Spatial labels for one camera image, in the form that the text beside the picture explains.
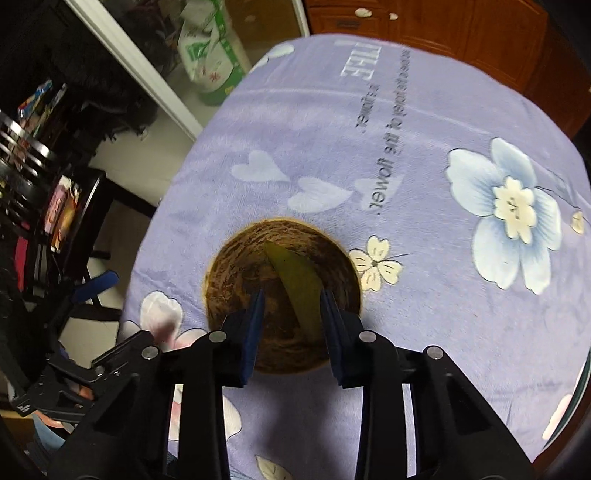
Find green white rice sack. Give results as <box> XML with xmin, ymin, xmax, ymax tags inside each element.
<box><xmin>177</xmin><ymin>0</ymin><xmax>250</xmax><ymax>106</ymax></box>

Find green fruit peel slice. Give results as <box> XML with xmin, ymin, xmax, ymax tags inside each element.
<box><xmin>263</xmin><ymin>242</ymin><xmax>324</xmax><ymax>342</ymax></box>

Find wooden kitchen cabinets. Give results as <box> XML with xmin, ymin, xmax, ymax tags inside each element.
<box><xmin>304</xmin><ymin>0</ymin><xmax>590</xmax><ymax>137</ymax></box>

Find purple floral tablecloth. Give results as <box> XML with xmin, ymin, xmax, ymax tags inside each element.
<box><xmin>121</xmin><ymin>35</ymin><xmax>590</xmax><ymax>479</ymax></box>

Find black side shelf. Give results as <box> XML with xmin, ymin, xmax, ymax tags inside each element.
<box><xmin>0</xmin><ymin>80</ymin><xmax>158</xmax><ymax>324</ymax></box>

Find glass sliding door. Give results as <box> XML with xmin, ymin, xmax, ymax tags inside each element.
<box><xmin>67</xmin><ymin>1</ymin><xmax>310</xmax><ymax>139</ymax></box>

